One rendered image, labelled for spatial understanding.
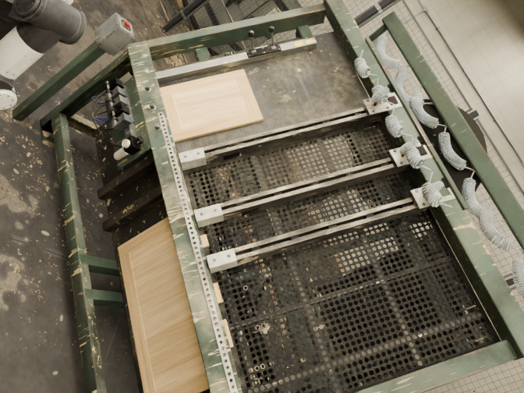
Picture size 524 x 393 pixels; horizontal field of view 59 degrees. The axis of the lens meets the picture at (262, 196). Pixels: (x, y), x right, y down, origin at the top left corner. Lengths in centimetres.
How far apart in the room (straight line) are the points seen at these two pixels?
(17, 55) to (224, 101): 141
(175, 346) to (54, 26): 159
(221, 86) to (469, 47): 538
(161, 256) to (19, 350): 77
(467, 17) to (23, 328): 687
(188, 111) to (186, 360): 128
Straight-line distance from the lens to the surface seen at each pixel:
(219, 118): 252
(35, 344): 253
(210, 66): 273
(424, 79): 311
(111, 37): 272
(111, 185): 286
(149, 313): 252
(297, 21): 305
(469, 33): 764
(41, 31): 134
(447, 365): 211
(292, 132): 239
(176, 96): 264
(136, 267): 263
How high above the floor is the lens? 194
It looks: 20 degrees down
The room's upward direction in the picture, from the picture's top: 60 degrees clockwise
